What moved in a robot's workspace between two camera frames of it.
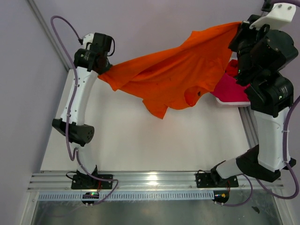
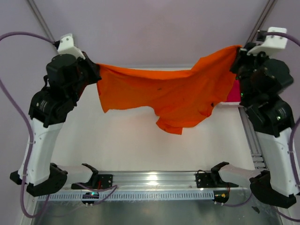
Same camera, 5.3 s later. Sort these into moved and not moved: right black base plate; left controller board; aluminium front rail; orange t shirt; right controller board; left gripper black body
Moved: orange t shirt; left gripper black body
Not moved: left controller board; aluminium front rail; right black base plate; right controller board
